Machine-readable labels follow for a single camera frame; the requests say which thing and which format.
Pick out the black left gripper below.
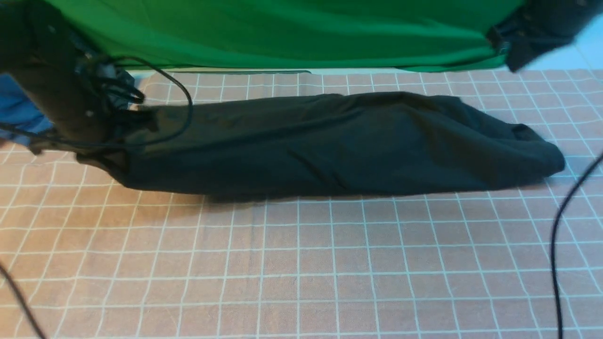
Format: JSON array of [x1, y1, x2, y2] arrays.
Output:
[[75, 106, 159, 165]]

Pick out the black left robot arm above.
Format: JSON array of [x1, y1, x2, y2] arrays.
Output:
[[1, 0, 159, 161]]

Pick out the blue crumpled garment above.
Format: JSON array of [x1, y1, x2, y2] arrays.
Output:
[[0, 73, 52, 134]]

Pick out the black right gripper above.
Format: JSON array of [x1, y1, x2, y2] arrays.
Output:
[[485, 0, 603, 72]]

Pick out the dark gray long-sleeve shirt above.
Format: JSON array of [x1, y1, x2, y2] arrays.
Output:
[[77, 92, 566, 198]]

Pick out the green backdrop cloth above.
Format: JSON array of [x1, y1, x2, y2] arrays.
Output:
[[51, 0, 521, 72]]

